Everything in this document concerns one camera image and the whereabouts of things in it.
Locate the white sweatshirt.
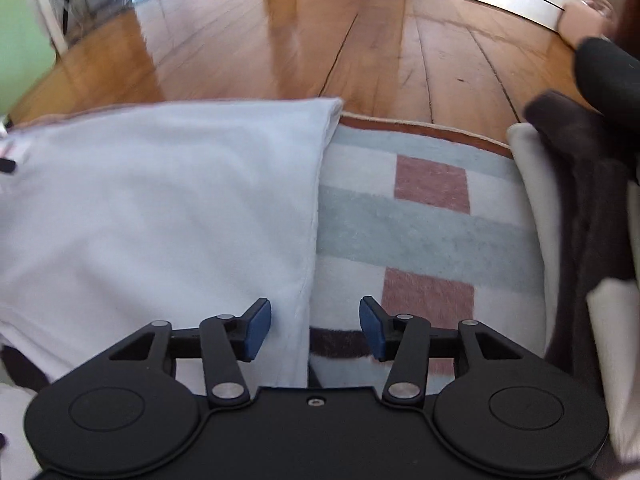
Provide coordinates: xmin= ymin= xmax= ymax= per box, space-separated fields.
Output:
xmin=1 ymin=99 xmax=343 ymax=387

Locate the striped floor rug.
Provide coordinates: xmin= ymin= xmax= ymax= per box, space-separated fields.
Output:
xmin=307 ymin=122 xmax=546 ymax=387

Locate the white folded garment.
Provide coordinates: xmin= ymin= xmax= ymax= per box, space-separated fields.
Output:
xmin=508 ymin=124 xmax=639 ymax=466

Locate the dark brown folded garment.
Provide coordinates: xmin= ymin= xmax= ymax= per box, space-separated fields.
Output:
xmin=524 ymin=90 xmax=634 ymax=392

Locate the pink handbag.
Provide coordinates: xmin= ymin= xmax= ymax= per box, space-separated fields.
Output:
xmin=556 ymin=0 xmax=617 ymax=50

